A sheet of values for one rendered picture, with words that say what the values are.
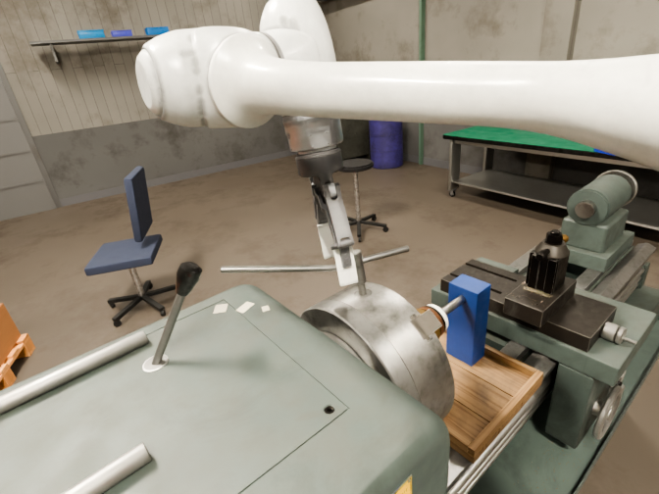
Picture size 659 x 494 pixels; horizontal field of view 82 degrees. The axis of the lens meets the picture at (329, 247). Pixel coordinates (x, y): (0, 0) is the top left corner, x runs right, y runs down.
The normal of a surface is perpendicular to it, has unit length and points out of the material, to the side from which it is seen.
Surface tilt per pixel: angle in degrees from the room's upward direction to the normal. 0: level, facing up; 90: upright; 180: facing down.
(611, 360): 0
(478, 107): 105
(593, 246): 90
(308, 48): 77
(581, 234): 90
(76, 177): 90
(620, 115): 91
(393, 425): 0
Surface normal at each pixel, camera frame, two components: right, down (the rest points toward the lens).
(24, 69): 0.53, 0.32
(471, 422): -0.10, -0.90
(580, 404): -0.77, 0.34
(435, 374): 0.54, -0.11
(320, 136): 0.21, 0.30
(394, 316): 0.16, -0.71
